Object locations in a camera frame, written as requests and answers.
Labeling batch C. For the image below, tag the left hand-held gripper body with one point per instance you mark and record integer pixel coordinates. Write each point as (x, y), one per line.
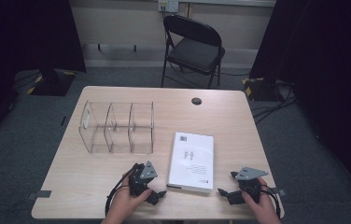
(137, 182)

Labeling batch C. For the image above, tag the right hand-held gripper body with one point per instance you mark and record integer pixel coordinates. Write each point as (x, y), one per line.
(251, 186)

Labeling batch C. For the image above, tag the white book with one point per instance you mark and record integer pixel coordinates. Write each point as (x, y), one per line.
(192, 161)

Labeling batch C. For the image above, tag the person's left hand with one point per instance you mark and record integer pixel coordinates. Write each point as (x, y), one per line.
(123, 202)

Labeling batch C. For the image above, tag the person's right hand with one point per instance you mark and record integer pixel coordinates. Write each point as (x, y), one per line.
(265, 208)

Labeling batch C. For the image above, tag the grey tape strip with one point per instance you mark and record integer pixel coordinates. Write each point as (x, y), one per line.
(281, 192)
(41, 194)

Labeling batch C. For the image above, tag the clear acrylic divided organizer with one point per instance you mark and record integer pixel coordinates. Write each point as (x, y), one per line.
(117, 127)

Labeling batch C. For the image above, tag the black stand base striped tape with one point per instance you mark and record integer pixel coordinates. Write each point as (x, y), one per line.
(257, 88)
(52, 82)

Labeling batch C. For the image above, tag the black folding chair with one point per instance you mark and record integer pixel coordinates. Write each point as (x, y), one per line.
(195, 53)

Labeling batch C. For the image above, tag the black curtain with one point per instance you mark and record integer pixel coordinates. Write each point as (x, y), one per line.
(24, 46)
(329, 77)

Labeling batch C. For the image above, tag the white wall socket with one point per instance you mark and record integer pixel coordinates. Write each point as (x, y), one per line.
(168, 5)

